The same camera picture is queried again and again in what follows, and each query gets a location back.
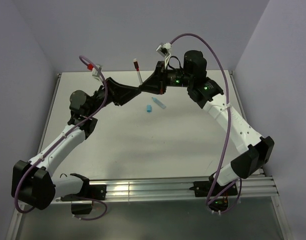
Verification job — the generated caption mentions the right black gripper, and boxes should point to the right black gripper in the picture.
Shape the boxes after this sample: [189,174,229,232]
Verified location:
[138,60,193,95]

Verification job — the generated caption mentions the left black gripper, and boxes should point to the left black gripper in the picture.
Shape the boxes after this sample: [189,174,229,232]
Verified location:
[86,77,141,116]

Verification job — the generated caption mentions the light blue highlighter pen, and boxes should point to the light blue highlighter pen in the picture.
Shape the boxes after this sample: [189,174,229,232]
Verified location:
[152,97,166,109]

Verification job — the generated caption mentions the white pen red tip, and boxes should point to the white pen red tip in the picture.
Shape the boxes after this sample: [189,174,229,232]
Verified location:
[136,68,143,85]

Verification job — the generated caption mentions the light blue highlighter cap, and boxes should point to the light blue highlighter cap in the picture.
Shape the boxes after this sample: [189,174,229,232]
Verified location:
[146,105,152,113]

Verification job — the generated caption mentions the red pen cap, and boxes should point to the red pen cap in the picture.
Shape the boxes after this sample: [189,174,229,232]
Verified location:
[133,58,139,72]

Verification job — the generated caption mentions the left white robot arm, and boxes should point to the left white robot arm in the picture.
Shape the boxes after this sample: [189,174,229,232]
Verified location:
[11,77,141,213]

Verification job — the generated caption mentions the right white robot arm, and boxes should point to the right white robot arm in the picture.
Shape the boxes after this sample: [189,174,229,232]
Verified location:
[139,50,275,195]

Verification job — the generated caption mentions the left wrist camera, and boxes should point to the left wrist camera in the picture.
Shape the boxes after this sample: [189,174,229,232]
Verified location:
[87,63,102,81]

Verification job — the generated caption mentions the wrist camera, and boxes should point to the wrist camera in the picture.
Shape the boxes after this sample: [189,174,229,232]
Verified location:
[156,42,172,58]
[87,63,102,81]

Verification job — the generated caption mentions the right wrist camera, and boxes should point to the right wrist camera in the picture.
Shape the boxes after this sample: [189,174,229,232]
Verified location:
[156,42,172,58]

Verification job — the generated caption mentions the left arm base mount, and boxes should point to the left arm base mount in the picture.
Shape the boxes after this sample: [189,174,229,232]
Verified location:
[60,184,108,219]

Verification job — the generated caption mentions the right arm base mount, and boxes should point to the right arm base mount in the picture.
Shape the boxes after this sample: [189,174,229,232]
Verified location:
[189,180,238,212]

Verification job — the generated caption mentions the aluminium frame rail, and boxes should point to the aluminium frame rail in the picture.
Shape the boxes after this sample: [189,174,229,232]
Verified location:
[16,176,280,205]

